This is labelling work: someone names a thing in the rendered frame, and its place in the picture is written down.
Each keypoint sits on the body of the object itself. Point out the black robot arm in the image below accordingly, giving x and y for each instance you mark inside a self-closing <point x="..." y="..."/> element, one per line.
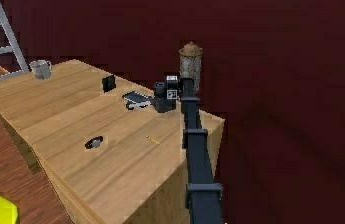
<point x="200" y="160"/>

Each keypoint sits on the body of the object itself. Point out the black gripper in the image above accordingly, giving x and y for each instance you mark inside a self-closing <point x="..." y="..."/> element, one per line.
<point x="163" y="104"/>

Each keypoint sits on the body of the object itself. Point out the light wooden table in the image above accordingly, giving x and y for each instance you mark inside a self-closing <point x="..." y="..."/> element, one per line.
<point x="80" y="113"/>

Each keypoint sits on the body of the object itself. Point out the grey jar with brown lid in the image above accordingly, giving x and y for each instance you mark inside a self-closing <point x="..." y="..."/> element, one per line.
<point x="190" y="65"/>

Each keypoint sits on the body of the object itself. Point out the dark blue flat telephone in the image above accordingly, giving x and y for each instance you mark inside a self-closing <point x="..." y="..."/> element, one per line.
<point x="136" y="97"/>

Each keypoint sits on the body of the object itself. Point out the black wristwatch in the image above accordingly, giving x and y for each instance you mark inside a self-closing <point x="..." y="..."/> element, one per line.
<point x="94" y="142"/>

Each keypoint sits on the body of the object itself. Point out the grey metal frame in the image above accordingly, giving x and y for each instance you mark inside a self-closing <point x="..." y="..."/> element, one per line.
<point x="11" y="38"/>

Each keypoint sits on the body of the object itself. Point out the yellow pencil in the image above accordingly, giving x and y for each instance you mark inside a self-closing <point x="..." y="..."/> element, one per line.
<point x="153" y="140"/>

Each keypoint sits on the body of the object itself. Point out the small black box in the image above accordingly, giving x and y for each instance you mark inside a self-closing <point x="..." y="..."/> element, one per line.
<point x="108" y="83"/>

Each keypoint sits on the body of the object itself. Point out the grey mug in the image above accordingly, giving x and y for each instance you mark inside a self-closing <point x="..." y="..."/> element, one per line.
<point x="41" y="69"/>

